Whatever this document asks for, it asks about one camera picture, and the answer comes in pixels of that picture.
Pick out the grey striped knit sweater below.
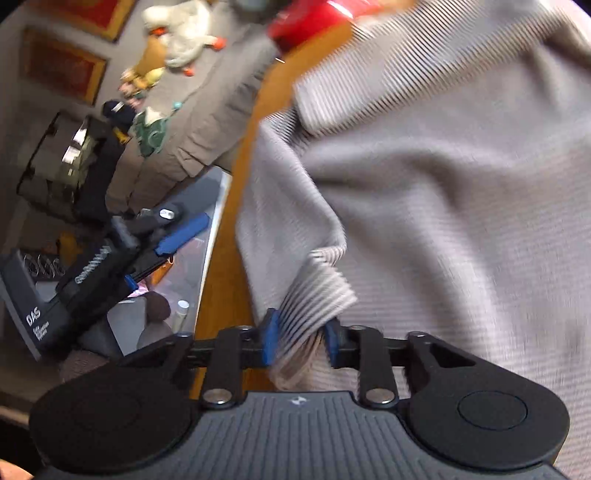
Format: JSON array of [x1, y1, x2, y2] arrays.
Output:
[[236, 1, 590, 479]]

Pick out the green white plush toy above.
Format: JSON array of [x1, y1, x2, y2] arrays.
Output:
[[132, 107, 169, 158]]

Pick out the glass fish tank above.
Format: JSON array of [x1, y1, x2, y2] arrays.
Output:
[[16, 110, 121, 229]]

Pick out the grey fabric sofa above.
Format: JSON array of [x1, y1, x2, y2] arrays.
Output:
[[105, 24, 279, 214]]

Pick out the black cap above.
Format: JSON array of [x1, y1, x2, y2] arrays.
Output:
[[102, 100, 136, 133]]

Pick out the small yellow doll toys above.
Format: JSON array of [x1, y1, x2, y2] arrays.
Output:
[[119, 67, 165, 99]]

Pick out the red framed picture left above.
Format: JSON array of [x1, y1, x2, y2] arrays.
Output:
[[20, 26, 109, 106]]

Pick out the red framed picture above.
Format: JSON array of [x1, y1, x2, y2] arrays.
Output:
[[20, 26, 109, 106], [32, 0, 137, 43]]

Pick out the white duck plush toy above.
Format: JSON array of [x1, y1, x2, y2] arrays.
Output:
[[134, 1, 226, 76]]

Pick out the red framed picture middle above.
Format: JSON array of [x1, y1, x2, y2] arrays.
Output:
[[32, 0, 137, 43]]

